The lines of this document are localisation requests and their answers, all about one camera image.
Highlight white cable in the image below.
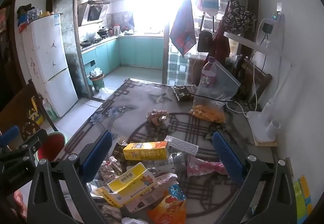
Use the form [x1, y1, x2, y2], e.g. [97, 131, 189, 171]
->
[226, 101, 256, 120]

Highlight wooden coaster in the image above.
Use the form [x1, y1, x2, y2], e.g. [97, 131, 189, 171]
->
[254, 138, 278, 148]

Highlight black white patterned bag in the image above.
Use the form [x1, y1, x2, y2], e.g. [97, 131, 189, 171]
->
[221, 0, 257, 35]

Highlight green plastic bottle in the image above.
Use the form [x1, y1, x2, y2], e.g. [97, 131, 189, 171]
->
[42, 99, 57, 120]

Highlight printed tablecloth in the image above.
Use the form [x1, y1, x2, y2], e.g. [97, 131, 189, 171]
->
[54, 77, 294, 224]

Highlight dark cloth pile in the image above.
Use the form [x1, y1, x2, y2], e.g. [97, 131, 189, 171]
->
[16, 4, 36, 20]

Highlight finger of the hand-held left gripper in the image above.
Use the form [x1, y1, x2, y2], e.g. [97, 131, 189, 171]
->
[0, 126, 20, 147]
[15, 129, 48, 161]

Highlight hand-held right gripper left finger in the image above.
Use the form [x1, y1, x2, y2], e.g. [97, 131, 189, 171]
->
[27, 130, 113, 224]

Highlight yellow carton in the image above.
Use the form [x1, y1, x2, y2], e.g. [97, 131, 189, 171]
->
[123, 141, 169, 161]

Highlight dark snack packet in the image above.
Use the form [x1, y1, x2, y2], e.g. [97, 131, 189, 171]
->
[173, 85, 198, 102]

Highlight red basin with green rim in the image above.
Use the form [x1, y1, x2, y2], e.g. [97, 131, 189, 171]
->
[37, 131, 67, 162]

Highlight black cable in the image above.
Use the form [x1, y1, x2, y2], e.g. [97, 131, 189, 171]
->
[192, 93, 238, 102]

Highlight dark red garment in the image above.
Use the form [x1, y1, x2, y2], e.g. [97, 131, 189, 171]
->
[213, 1, 231, 67]

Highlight beige patterned cloth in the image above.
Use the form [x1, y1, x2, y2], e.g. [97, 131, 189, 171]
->
[99, 155, 124, 184]

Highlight white wall device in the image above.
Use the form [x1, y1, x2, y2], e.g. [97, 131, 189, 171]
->
[270, 10, 284, 22]

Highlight black handbag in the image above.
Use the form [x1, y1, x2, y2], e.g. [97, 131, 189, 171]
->
[197, 12, 215, 53]

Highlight clear plastic box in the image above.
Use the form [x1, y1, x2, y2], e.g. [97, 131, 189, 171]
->
[27, 9, 42, 22]

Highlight dark wooden door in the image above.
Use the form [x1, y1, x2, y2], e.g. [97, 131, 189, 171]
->
[0, 0, 26, 103]

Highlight person's left hand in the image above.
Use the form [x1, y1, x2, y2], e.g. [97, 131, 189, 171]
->
[12, 191, 25, 215]

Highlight clear bag of orange snacks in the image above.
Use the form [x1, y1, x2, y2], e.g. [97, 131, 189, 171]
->
[190, 62, 241, 123]

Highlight dark wooden chair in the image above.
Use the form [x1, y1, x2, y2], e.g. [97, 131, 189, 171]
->
[234, 55, 272, 103]

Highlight orange snack bag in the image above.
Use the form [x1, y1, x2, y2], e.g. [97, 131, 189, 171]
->
[147, 185, 187, 224]

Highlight yellow toy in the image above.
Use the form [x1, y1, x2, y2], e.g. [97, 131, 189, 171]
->
[30, 96, 45, 125]

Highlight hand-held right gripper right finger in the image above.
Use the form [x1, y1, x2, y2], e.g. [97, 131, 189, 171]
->
[212, 131, 298, 224]

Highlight white desk lamp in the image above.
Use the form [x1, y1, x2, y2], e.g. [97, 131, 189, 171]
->
[223, 31, 296, 143]

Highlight teal kitchen base cabinets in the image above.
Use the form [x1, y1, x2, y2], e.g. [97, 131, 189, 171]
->
[81, 35, 165, 76]

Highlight clear plastic wrapper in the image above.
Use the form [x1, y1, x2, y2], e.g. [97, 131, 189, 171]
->
[152, 152, 186, 176]

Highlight steel range hood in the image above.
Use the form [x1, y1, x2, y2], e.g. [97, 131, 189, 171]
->
[77, 0, 112, 27]

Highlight yellow flat box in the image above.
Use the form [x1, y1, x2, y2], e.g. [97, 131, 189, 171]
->
[292, 175, 314, 224]

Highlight pink wrapper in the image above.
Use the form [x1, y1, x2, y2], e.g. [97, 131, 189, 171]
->
[187, 155, 228, 177]

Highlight white refrigerator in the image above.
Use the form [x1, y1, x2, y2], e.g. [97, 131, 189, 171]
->
[21, 13, 79, 118]

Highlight green kitchen waste bin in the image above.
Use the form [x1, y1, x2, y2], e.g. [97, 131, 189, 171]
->
[89, 67, 105, 91]

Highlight plastic bottle purple label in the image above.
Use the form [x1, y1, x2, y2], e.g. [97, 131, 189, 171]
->
[198, 56, 217, 89]

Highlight red blue bag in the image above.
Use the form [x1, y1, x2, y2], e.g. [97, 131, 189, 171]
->
[18, 20, 31, 34]

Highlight yellow white box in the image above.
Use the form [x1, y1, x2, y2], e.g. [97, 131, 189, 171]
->
[95, 162, 159, 208]

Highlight plaid hanging towel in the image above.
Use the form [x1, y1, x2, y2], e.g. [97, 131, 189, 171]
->
[169, 0, 197, 58]

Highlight paper ball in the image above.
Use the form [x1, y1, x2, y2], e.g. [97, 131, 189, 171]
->
[147, 109, 169, 126]

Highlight white cup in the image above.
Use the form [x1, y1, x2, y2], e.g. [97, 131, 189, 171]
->
[266, 120, 281, 139]

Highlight clear plastic wrappers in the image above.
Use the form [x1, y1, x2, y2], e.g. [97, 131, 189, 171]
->
[166, 135, 199, 155]

